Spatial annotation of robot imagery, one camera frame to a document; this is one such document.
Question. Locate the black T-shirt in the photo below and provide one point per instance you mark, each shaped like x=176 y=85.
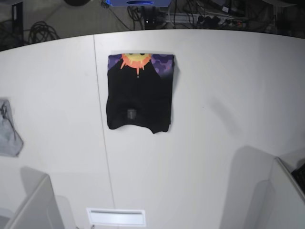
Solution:
x=140 y=90

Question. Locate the white power strip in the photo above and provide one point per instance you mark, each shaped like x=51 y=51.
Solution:
x=192 y=20

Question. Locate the blue box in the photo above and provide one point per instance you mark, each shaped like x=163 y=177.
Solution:
x=148 y=3

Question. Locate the grey cloth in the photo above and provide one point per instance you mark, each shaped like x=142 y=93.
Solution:
x=11 y=143

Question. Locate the black keyboard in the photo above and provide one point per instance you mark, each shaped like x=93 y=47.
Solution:
x=299 y=176

